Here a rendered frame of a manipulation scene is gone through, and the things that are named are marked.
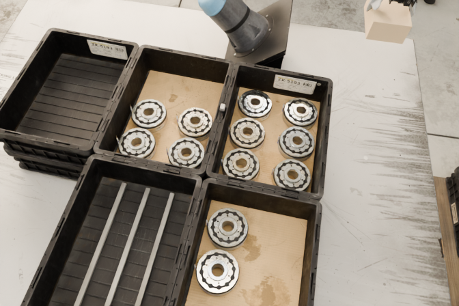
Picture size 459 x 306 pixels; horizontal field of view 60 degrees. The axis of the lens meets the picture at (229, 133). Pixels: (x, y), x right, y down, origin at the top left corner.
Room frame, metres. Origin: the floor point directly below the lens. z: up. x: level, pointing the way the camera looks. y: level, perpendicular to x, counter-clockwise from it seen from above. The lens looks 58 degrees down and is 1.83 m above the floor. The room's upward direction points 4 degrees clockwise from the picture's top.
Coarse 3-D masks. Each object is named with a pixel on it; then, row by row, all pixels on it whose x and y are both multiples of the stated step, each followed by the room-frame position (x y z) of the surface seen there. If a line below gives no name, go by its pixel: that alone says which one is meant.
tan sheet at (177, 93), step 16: (160, 80) 0.82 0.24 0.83; (176, 80) 0.83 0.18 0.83; (192, 80) 0.83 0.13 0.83; (144, 96) 0.75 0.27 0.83; (160, 96) 0.76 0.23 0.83; (176, 96) 0.76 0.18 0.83; (192, 96) 0.77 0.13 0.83; (208, 96) 0.77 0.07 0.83; (176, 112) 0.70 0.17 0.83; (208, 112) 0.71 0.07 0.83; (128, 128) 0.63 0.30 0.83; (176, 128) 0.64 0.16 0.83; (160, 144) 0.58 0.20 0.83; (160, 160) 0.53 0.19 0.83
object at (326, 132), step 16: (240, 64) 0.82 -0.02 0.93; (320, 80) 0.79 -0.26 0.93; (224, 112) 0.65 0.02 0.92; (208, 160) 0.49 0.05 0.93; (320, 160) 0.52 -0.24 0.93; (208, 176) 0.44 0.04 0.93; (224, 176) 0.45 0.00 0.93; (320, 176) 0.47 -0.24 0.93; (288, 192) 0.42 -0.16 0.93; (304, 192) 0.42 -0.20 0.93; (320, 192) 0.42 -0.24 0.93
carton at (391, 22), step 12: (384, 0) 1.10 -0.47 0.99; (372, 12) 1.04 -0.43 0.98; (384, 12) 1.04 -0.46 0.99; (396, 12) 1.04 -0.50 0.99; (408, 12) 1.05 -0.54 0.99; (372, 24) 0.99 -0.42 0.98; (384, 24) 0.99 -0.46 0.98; (396, 24) 0.99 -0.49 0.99; (408, 24) 0.99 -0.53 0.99; (372, 36) 0.99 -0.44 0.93; (384, 36) 0.99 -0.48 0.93; (396, 36) 0.99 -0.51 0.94
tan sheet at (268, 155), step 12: (276, 96) 0.79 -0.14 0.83; (288, 96) 0.79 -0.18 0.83; (276, 108) 0.74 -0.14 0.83; (264, 120) 0.70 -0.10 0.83; (276, 120) 0.70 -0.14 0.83; (276, 132) 0.66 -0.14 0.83; (312, 132) 0.67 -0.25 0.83; (228, 144) 0.60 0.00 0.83; (264, 144) 0.61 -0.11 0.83; (276, 144) 0.61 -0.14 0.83; (264, 156) 0.57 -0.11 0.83; (276, 156) 0.57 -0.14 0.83; (312, 156) 0.58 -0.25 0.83; (264, 168) 0.53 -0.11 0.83; (312, 168) 0.54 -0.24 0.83; (264, 180) 0.49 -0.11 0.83
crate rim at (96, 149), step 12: (144, 48) 0.86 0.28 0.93; (156, 48) 0.86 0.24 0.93; (168, 48) 0.87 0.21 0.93; (216, 60) 0.83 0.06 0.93; (228, 60) 0.84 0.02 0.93; (132, 72) 0.76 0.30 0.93; (228, 72) 0.79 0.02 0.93; (228, 84) 0.74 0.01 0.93; (120, 96) 0.67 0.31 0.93; (108, 120) 0.59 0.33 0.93; (216, 120) 0.61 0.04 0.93; (216, 132) 0.58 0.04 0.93; (96, 144) 0.51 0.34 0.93; (120, 156) 0.48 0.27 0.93; (132, 156) 0.48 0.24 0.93; (204, 156) 0.50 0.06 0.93; (168, 168) 0.46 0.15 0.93; (192, 168) 0.46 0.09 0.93; (204, 168) 0.46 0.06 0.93
